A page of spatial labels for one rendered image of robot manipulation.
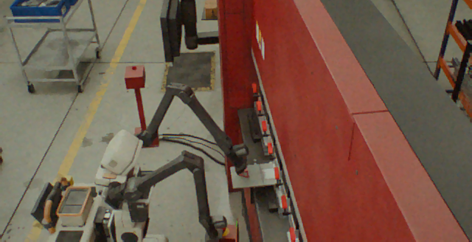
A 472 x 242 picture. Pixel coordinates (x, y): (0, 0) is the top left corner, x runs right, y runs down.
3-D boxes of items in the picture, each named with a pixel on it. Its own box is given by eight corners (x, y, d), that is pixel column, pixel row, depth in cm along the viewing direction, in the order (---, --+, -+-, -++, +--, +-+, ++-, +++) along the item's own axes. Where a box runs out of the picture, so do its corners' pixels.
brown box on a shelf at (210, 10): (203, 7, 494) (203, -5, 486) (229, 7, 492) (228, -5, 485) (200, 20, 470) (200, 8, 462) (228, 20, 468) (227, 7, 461)
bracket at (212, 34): (198, 39, 404) (197, 32, 400) (227, 37, 406) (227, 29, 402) (200, 64, 372) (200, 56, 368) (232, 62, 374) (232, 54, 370)
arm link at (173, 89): (172, 75, 274) (167, 81, 265) (194, 87, 275) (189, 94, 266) (143, 135, 294) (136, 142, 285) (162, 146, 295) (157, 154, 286)
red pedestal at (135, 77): (133, 136, 487) (119, 63, 438) (159, 133, 488) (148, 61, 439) (133, 149, 470) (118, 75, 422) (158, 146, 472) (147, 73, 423)
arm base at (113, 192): (109, 184, 261) (103, 201, 251) (119, 178, 258) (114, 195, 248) (121, 193, 265) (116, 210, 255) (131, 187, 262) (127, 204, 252)
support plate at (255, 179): (230, 167, 301) (229, 167, 300) (272, 164, 303) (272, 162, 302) (233, 189, 286) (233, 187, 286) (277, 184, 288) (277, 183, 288)
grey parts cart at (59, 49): (53, 54, 624) (32, -18, 568) (104, 54, 621) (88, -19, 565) (26, 94, 551) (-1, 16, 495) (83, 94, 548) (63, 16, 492)
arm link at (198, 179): (192, 156, 246) (190, 170, 237) (203, 155, 246) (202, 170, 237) (200, 212, 272) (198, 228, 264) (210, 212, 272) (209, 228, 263)
